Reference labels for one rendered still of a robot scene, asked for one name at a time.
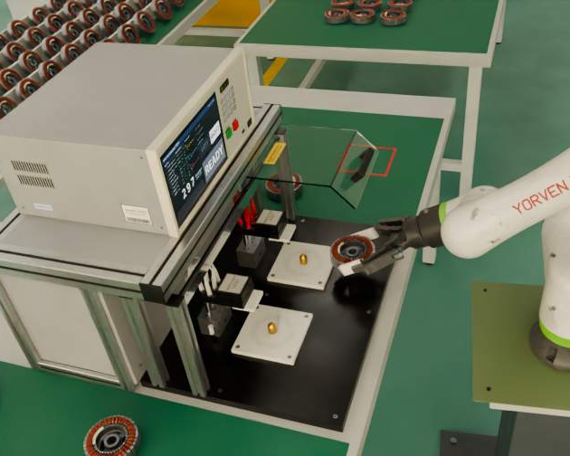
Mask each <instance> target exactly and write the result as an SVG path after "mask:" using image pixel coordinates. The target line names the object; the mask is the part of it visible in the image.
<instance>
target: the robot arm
mask: <svg viewBox="0 0 570 456"><path fill-rule="evenodd" d="M544 219H545V221H544V223H543V226H542V231H541V235H542V247H543V260H544V272H545V286H544V290H543V295H542V299H541V303H540V308H539V321H538V322H536V323H535V324H534V325H533V327H532V328H531V329H530V333H529V339H528V340H529V345H530V348H531V350H532V352H533V353H534V354H535V356H536V357H537V358H538V359H539V360H541V361H542V362H543V363H545V364H546V365H548V366H551V367H553V368H555V369H558V370H562V371H567V372H570V148H568V149H567V150H566V151H564V152H563V153H561V154H560V155H558V156H557V157H554V158H553V159H551V160H550V161H548V162H546V163H545V164H544V165H542V166H540V167H539V168H537V169H535V170H533V171H532V172H530V173H528V174H526V175H525V176H522V177H520V178H519V179H518V180H516V181H514V182H512V183H510V184H508V185H505V186H503V187H501V188H500V189H498V188H497V187H494V186H490V185H481V186H477V187H474V188H472V189H471V190H470V191H468V192H467V193H465V194H463V195H461V196H459V197H457V198H454V199H452V200H450V201H447V202H444V203H441V204H437V205H435V206H432V207H429V208H423V210H422V211H420V213H419V215H416V216H414V217H410V215H406V216H403V217H396V218H387V219H380V220H378V224H376V225H375V226H374V227H373V228H370V229H367V230H364V231H361V232H358V233H353V234H351V236H352V235H359V236H360V235H361V236H363V237H366V238H368V239H369V240H373V239H375V238H378V237H379V235H380V236H382V235H385V236H390V239H389V241H387V242H385V245H384V246H383V247H382V248H380V249H379V250H378V251H376V252H374V253H373V254H371V255H370V256H369V257H367V258H366V259H364V260H363V259H359V260H356V261H351V262H348V263H345V264H342V265H339V266H338V268H339V269H340V271H341V272H342V273H343V275H344V276H346V275H349V274H352V273H356V272H359V271H365V273H366V274H367V275H370V274H372V273H374V272H376V271H379V270H381V269H382V268H384V267H385V266H387V265H389V264H391V263H393V262H395V261H400V260H402V259H403V258H404V255H403V251H404V250H406V249H408V248H409V247H411V248H414V249H417V250H418V249H422V248H424V247H427V246H430V247H432V248H437V247H441V246H444V245H445V247H446V248H447V249H448V251H450V252H451V253H452V254H454V255H456V256H458V257H461V258H464V259H472V258H477V257H480V256H481V255H483V254H485V253H486V252H488V251H490V250H491V249H493V248H494V247H496V246H497V245H499V244H500V243H502V242H504V241H506V240H507V239H508V238H510V237H512V236H513V235H515V234H517V233H519V232H521V231H523V230H525V229H527V228H528V227H529V226H531V225H533V224H535V223H538V222H540V221H542V220H544ZM389 245H391V246H392V248H393V249H391V248H390V247H389Z"/></svg>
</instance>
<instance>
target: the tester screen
mask: <svg viewBox="0 0 570 456"><path fill-rule="evenodd" d="M218 120H219V118H218V113H217V108H216V103H215V98H214V97H213V99H212V100H211V101H210V102H209V103H208V105H207V106H206V107H205V108H204V110H203V111H202V112H201V113H200V115H199V116H198V117H197V118H196V119H195V121H194V122H193V123H192V125H191V126H190V127H189V128H188V129H187V131H186V132H185V133H184V135H183V136H182V137H181V138H180V139H179V140H178V141H177V142H176V143H175V145H174V146H173V147H172V148H171V150H170V151H169V152H168V153H167V154H166V156H165V157H164V158H163V160H162V163H163V167H164V169H165V173H166V180H167V182H168V186H169V190H170V194H171V196H172V200H173V204H174V207H175V210H176V217H177V221H178V223H179V224H180V223H181V222H182V221H183V219H184V218H185V216H186V214H187V213H188V212H189V210H190V209H191V207H192V206H193V204H194V203H195V201H196V200H197V198H198V197H199V195H200V194H201V193H202V192H203V191H204V189H205V187H206V186H207V185H208V183H209V182H210V180H211V179H212V177H213V176H214V174H215V173H216V171H217V170H218V168H219V167H220V165H221V164H222V163H223V161H224V160H225V159H226V155H225V158H224V159H223V161H222V162H221V164H220V165H219V166H218V167H217V168H216V170H215V171H214V173H213V174H212V176H211V177H210V179H209V180H208V182H207V183H206V180H205V175H204V168H203V162H204V161H205V159H206V158H207V156H208V155H209V154H210V152H211V151H212V150H213V148H214V147H215V145H216V144H217V143H218V141H219V140H220V139H221V138H223V137H222V131H221V133H220V134H219V136H218V137H217V138H216V140H215V141H214V142H213V144H212V145H211V146H210V147H209V148H208V150H207V151H206V152H205V154H204V155H203V157H202V158H201V155H200V150H199V145H200V144H201V142H202V141H203V140H204V138H205V137H206V136H207V134H208V133H209V132H210V130H211V129H212V128H213V127H214V125H215V124H216V122H217V121H218ZM193 175H195V182H196V185H195V186H194V188H193V189H192V190H191V192H190V193H189V195H188V196H187V197H186V199H185V200H183V196H182V193H181V191H182V190H183V188H184V187H185V185H186V184H187V183H188V181H189V180H190V179H191V177H192V176H193ZM202 179H203V180H204V185H203V187H202V188H201V190H200V191H199V193H198V194H197V195H196V197H195V199H194V200H193V201H192V203H191V204H190V205H189V206H188V208H187V209H186V210H185V212H184V214H183V215H182V216H181V218H180V219H179V217H178V212H179V211H180V209H181V208H182V207H183V205H184V204H185V202H186V201H187V199H188V198H189V196H190V195H191V194H192V193H193V192H194V190H195V189H196V187H197V186H198V184H199V183H200V182H201V180H202Z"/></svg>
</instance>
